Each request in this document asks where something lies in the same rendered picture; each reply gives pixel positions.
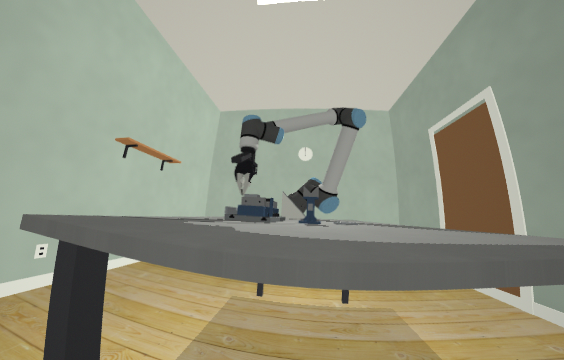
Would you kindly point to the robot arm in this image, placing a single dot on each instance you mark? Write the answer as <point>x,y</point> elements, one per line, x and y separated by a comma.
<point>353,119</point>

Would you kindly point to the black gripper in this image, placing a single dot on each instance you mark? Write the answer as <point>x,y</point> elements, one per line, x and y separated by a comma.
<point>247,168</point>

